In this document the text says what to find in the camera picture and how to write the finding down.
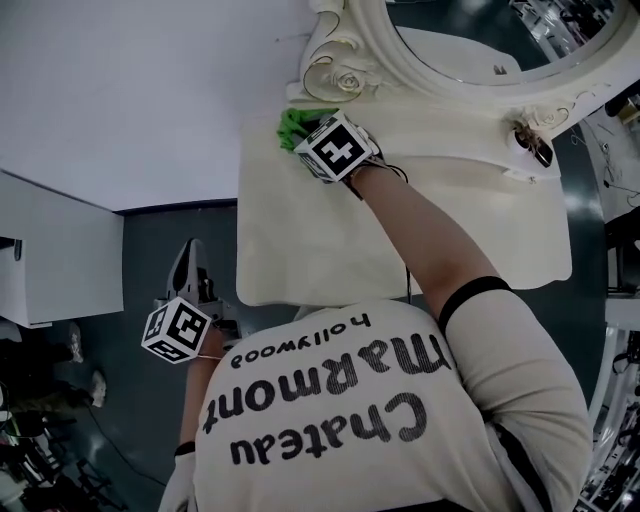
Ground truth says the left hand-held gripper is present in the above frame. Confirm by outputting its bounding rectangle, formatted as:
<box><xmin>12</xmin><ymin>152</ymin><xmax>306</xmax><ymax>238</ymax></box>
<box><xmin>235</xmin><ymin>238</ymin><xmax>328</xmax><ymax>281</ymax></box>
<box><xmin>141</xmin><ymin>238</ymin><xmax>242</xmax><ymax>366</ymax></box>

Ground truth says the ornate white framed mirror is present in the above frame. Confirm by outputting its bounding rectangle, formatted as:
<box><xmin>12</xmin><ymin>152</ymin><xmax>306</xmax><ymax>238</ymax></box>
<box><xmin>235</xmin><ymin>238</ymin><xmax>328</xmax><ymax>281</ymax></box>
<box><xmin>298</xmin><ymin>0</ymin><xmax>640</xmax><ymax>142</ymax></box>

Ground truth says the white cabinet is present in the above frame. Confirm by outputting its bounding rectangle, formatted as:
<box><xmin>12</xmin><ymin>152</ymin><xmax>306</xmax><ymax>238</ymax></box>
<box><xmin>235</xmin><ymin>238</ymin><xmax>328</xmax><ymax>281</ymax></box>
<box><xmin>0</xmin><ymin>168</ymin><xmax>125</xmax><ymax>329</ymax></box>

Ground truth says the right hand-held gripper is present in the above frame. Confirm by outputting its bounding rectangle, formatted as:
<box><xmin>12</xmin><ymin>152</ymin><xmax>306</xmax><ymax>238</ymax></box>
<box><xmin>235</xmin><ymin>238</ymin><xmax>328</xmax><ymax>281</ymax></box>
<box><xmin>292</xmin><ymin>109</ymin><xmax>387</xmax><ymax>185</ymax></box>

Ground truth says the black equipment stand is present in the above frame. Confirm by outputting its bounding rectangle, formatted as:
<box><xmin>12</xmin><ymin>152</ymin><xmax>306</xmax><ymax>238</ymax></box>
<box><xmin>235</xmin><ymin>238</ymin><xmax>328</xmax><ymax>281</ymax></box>
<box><xmin>0</xmin><ymin>424</ymin><xmax>130</xmax><ymax>512</ymax></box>

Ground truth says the cream printed shirt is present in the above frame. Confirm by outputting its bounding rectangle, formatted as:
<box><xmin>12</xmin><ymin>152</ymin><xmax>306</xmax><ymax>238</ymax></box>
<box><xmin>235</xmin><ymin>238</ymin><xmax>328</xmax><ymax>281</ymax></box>
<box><xmin>158</xmin><ymin>276</ymin><xmax>594</xmax><ymax>512</ymax></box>

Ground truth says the black floor cable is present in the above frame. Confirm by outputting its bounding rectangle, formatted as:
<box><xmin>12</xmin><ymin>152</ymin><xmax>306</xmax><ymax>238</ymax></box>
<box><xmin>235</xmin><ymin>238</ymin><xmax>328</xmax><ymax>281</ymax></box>
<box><xmin>87</xmin><ymin>405</ymin><xmax>167</xmax><ymax>487</ymax></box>

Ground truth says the person's right forearm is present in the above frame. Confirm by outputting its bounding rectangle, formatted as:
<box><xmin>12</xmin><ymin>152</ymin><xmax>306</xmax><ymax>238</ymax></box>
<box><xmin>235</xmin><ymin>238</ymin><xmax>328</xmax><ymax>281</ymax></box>
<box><xmin>343</xmin><ymin>163</ymin><xmax>506</xmax><ymax>327</ymax></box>

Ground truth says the white furniture frame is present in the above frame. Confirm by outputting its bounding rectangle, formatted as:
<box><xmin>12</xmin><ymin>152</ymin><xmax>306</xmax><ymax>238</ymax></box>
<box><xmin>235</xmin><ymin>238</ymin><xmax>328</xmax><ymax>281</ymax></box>
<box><xmin>585</xmin><ymin>294</ymin><xmax>640</xmax><ymax>512</ymax></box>

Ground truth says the cream tabletop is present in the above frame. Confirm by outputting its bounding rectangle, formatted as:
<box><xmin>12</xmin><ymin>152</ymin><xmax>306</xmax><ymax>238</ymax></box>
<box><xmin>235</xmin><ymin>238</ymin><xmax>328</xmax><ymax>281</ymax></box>
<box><xmin>235</xmin><ymin>79</ymin><xmax>574</xmax><ymax>307</ymax></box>

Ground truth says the green cloth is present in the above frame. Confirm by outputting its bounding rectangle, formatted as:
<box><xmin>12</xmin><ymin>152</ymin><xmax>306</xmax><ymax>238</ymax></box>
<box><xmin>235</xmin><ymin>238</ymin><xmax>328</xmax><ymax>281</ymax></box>
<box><xmin>276</xmin><ymin>106</ymin><xmax>342</xmax><ymax>154</ymax></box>

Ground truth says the person's left forearm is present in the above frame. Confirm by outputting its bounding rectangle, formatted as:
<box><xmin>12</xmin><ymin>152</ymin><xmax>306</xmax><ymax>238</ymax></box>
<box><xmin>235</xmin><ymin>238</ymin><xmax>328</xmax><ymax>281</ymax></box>
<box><xmin>177</xmin><ymin>324</ymin><xmax>227</xmax><ymax>451</ymax></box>

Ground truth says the small dark trinket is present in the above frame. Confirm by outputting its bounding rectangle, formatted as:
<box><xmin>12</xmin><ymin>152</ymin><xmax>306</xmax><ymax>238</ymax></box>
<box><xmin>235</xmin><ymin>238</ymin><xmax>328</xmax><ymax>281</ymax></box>
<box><xmin>510</xmin><ymin>118</ymin><xmax>555</xmax><ymax>169</ymax></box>

